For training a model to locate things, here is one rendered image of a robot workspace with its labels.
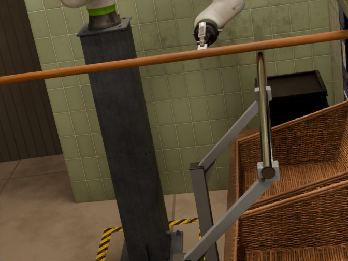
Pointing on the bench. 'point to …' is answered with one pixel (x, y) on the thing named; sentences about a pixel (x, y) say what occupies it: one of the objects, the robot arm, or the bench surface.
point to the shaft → (176, 57)
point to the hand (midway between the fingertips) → (202, 48)
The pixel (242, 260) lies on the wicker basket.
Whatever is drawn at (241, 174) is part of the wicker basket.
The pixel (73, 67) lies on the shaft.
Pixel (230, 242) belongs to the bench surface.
